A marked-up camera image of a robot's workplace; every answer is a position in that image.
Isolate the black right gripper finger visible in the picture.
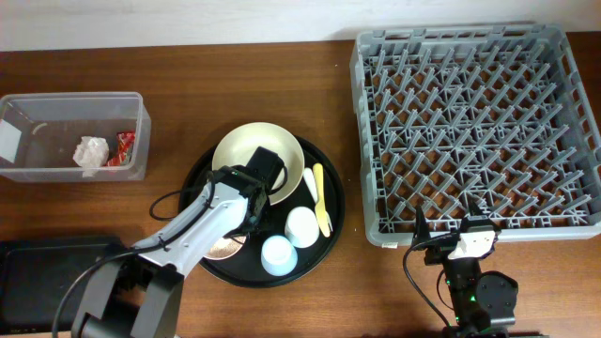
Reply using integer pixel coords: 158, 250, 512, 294
412, 206, 431, 246
464, 199, 493, 231

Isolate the pink small bowl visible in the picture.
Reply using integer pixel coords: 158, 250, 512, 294
204, 236, 247, 260

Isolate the red snack wrapper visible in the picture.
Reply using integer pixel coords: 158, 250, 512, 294
105, 131, 135, 167

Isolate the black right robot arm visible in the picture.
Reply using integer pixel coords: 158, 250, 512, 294
424, 201, 518, 337

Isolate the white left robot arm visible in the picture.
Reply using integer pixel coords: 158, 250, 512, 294
70, 147, 286, 337

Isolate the grey dishwasher rack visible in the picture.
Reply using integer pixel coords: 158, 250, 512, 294
349, 24, 600, 248

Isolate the clear plastic waste bin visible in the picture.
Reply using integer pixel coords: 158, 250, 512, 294
1, 92, 151, 183

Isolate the cream plate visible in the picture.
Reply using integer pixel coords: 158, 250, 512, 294
211, 122, 305, 205

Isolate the white plastic utensil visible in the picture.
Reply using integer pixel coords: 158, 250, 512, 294
303, 167, 318, 204

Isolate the black round tray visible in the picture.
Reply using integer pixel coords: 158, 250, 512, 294
199, 137, 346, 288

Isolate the white cup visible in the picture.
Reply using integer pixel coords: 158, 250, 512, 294
285, 207, 320, 249

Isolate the yellow plastic fork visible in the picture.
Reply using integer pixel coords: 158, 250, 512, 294
313, 163, 331, 238

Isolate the light blue cup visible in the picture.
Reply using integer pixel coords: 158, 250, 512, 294
261, 235, 298, 277

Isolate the crumpled white tissue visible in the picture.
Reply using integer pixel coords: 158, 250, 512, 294
72, 136, 109, 177

